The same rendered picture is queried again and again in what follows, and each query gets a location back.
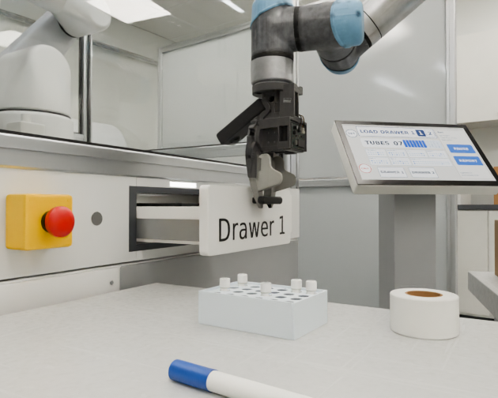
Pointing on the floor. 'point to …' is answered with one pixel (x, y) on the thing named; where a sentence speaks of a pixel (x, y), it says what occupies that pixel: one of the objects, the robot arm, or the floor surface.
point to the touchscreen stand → (406, 243)
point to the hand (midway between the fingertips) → (262, 200)
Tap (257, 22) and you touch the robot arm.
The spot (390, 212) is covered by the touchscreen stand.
